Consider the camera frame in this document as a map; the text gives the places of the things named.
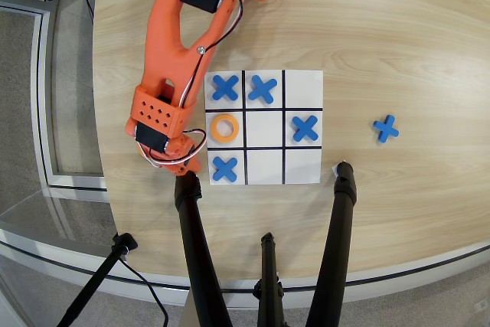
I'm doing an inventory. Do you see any blue foam cross piece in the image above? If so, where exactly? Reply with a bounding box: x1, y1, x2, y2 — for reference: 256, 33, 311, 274
247, 75, 278, 105
211, 74, 240, 101
291, 114, 320, 142
211, 155, 239, 182
372, 114, 400, 143

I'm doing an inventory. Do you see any white metal floor frame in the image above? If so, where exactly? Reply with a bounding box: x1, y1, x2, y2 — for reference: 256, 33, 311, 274
0, 0, 112, 201

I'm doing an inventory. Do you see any white tic-tac-toe board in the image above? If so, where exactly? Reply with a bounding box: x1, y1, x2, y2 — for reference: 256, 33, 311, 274
204, 70, 325, 186

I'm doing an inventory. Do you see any orange gripper black motor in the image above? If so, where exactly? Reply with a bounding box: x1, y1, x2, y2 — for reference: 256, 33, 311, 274
125, 122, 203, 178

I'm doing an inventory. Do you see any black stand cable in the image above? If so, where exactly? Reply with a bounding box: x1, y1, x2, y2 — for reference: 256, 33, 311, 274
118, 257, 169, 327

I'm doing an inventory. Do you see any short black tripod leg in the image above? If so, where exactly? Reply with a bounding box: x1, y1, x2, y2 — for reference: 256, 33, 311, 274
252, 231, 288, 327

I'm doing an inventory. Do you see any thin black stand leg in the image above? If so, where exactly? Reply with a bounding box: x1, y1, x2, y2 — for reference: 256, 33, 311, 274
56, 232, 139, 327

